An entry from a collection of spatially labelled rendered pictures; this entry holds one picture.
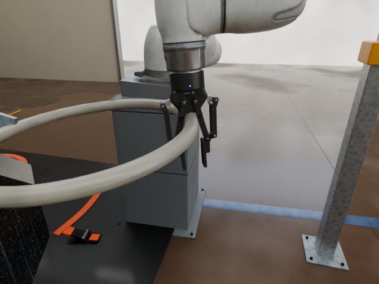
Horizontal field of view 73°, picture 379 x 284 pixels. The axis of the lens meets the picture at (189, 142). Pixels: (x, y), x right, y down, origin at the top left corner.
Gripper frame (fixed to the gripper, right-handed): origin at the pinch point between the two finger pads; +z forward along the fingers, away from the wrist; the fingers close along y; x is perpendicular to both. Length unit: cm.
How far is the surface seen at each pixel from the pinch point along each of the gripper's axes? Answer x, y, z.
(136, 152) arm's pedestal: -72, 22, 29
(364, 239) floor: -44, -101, 91
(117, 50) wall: -519, 74, -7
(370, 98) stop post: -32, -77, 2
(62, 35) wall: -564, 186, -44
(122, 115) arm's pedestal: -73, 26, 8
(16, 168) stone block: -42, 65, 16
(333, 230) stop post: -35, -72, 70
